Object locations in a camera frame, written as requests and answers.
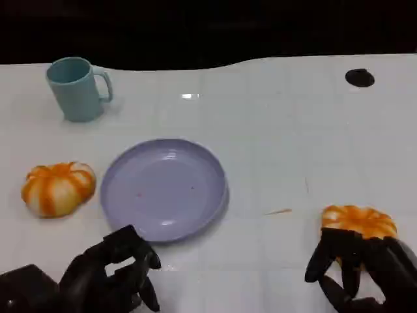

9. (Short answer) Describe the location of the lilac plate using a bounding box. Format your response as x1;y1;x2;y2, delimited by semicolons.
99;138;230;245

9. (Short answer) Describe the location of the black table cable grommet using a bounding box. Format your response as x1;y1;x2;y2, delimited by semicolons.
345;68;375;88

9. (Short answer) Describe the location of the pale green mug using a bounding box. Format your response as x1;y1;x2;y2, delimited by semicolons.
45;56;114;123

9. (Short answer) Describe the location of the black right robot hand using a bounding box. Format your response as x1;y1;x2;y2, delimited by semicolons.
304;227;417;313

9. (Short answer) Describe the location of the orange and white bread roll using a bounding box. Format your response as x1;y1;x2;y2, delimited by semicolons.
321;204;398;271
20;161;97;219

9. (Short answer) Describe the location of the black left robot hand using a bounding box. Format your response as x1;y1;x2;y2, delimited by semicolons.
58;224;162;313

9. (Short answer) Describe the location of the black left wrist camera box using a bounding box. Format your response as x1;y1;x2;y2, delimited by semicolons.
0;263;61;313

